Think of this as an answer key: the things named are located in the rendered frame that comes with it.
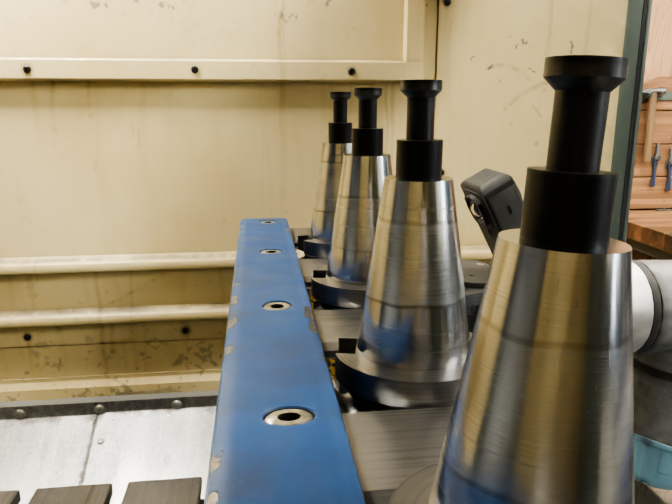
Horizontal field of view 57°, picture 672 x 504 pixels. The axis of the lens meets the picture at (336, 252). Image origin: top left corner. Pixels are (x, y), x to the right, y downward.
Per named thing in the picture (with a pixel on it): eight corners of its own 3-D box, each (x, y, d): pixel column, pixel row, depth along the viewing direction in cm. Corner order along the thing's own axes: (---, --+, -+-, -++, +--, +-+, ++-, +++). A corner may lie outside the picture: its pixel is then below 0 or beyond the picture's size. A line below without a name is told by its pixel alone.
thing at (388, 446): (524, 416, 23) (526, 396, 23) (602, 506, 18) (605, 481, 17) (334, 428, 22) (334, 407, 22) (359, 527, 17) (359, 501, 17)
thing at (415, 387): (342, 370, 29) (342, 319, 28) (477, 375, 28) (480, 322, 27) (329, 443, 22) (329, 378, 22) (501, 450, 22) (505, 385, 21)
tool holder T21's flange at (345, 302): (316, 299, 39) (315, 260, 38) (413, 300, 39) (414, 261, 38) (308, 335, 33) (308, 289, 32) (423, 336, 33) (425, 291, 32)
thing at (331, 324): (438, 316, 33) (439, 302, 33) (472, 355, 28) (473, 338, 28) (308, 322, 32) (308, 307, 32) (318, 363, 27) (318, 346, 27)
